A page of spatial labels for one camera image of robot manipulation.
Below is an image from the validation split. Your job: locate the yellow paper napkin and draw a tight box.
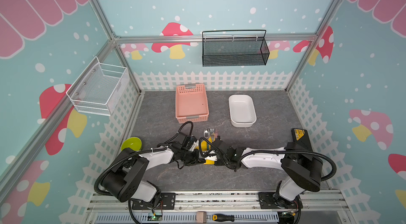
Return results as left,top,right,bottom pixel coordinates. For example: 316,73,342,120
196,137,217,165

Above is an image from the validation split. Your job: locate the spoon with teal handle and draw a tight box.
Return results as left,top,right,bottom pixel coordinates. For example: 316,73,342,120
203,129,211,139

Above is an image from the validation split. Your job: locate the fork with teal handle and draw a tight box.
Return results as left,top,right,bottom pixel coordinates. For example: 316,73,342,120
209,128,216,142

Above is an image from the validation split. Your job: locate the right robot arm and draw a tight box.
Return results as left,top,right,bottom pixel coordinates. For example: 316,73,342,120
200,139,337,209

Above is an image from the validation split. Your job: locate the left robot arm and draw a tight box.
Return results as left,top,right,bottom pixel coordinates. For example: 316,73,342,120
94,135,206,205

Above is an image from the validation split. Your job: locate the white plastic bin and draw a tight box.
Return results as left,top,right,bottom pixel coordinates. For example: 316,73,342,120
228,94,256,128

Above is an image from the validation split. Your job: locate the pink plastic basket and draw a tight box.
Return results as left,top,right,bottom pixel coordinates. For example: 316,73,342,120
176,83,209,124

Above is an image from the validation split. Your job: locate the green plastic bowl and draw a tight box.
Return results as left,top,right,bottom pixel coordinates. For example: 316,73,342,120
121,137,142,151

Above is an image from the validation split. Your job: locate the yellow black screwdriver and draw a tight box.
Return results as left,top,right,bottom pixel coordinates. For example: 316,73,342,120
212,213,267,222

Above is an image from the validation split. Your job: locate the black box yellow label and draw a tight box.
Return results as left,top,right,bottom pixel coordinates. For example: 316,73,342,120
291,128,310,144

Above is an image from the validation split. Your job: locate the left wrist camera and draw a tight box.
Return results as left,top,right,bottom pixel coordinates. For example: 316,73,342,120
189,136,199,151

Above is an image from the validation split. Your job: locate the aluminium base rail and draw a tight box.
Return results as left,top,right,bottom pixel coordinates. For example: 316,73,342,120
82,190,355,224

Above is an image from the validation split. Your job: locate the white wire mesh basket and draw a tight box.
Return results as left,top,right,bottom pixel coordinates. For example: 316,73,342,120
66,57,130,116

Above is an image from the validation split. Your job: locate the black wire mesh basket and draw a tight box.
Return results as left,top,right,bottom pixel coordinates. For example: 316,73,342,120
202,30,270,67

